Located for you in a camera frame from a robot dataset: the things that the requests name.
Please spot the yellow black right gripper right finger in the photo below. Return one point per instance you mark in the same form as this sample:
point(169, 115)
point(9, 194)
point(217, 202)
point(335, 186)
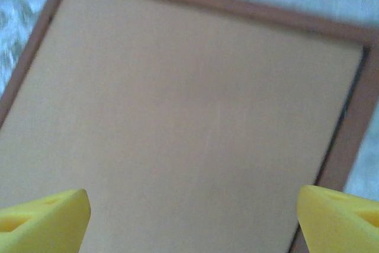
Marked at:
point(340, 226)

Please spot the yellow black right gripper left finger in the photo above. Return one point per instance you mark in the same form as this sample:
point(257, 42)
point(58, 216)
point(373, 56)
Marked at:
point(41, 226)

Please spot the brown wooden picture frame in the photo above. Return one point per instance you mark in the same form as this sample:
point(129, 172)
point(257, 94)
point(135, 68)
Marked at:
point(237, 4)

